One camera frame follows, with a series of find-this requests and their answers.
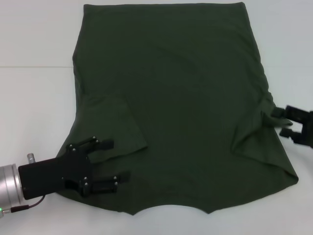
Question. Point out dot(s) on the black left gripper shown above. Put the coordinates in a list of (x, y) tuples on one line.
[(53, 175)]

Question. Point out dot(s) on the dark green t-shirt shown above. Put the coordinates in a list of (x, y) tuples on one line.
[(171, 98)]

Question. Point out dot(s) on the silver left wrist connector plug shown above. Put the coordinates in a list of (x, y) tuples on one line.
[(31, 158)]

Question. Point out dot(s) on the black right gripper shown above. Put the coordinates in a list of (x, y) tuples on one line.
[(307, 134)]

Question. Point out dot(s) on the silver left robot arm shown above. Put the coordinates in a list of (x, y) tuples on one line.
[(9, 183)]

